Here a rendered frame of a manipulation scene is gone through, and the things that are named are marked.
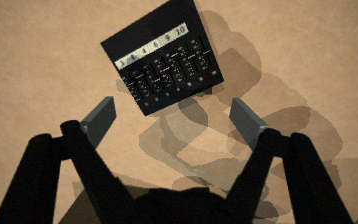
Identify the black lighting desk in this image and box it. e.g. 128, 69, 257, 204
101, 0, 224, 116

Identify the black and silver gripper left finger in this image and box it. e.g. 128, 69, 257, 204
0, 96, 154, 224

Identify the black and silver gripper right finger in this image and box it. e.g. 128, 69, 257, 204
210, 98, 354, 224

